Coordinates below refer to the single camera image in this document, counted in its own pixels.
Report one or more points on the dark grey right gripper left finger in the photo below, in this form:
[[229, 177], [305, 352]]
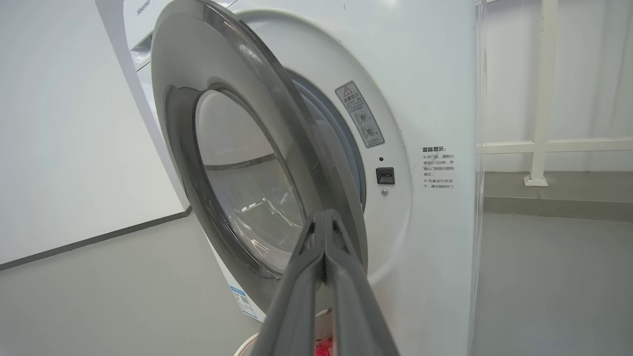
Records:
[[292, 316]]

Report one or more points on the white metal railing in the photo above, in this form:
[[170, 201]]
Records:
[[544, 99]]

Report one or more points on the blue energy label sticker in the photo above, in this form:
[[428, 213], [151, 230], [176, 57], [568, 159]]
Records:
[[243, 301]]

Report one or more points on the round black glass washer door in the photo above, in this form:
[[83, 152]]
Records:
[[183, 59]]

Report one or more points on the grey warning sticker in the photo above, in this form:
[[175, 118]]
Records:
[[360, 114]]

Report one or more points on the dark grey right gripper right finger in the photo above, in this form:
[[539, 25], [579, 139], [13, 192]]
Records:
[[356, 316]]

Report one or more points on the red and white garment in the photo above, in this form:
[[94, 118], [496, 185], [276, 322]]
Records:
[[325, 348]]

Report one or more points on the cream basket with brown rim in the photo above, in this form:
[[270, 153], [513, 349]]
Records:
[[242, 349]]

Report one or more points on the white front-load washing machine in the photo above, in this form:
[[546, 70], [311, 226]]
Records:
[[435, 247]]

